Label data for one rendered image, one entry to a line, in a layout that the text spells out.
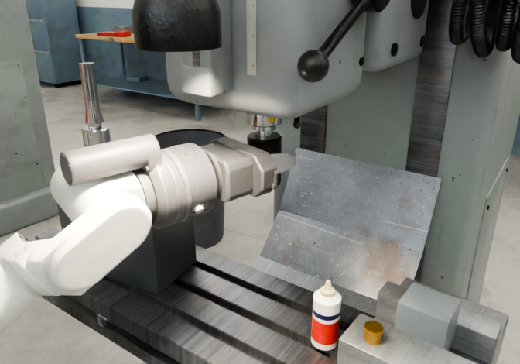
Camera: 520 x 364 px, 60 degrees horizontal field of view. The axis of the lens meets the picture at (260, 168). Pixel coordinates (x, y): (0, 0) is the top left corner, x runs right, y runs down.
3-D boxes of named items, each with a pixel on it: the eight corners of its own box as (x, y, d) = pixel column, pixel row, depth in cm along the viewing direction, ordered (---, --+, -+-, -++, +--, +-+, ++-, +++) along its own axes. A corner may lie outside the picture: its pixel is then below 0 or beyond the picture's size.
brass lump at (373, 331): (377, 348, 52) (378, 335, 52) (359, 339, 53) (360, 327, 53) (384, 337, 54) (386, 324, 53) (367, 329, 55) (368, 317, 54)
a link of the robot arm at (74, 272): (165, 228, 48) (57, 322, 44) (127, 191, 54) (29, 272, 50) (135, 189, 43) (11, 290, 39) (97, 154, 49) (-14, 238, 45)
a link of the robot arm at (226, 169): (278, 142, 54) (194, 164, 47) (278, 214, 58) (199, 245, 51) (217, 120, 63) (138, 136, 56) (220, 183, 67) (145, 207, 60)
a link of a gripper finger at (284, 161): (291, 169, 63) (257, 180, 59) (292, 146, 62) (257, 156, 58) (299, 172, 62) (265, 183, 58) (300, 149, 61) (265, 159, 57)
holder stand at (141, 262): (158, 296, 79) (148, 190, 71) (66, 264, 88) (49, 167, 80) (196, 261, 89) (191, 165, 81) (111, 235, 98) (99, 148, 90)
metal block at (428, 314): (441, 364, 53) (449, 323, 51) (391, 341, 56) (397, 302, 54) (453, 338, 57) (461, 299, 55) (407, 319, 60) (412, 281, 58)
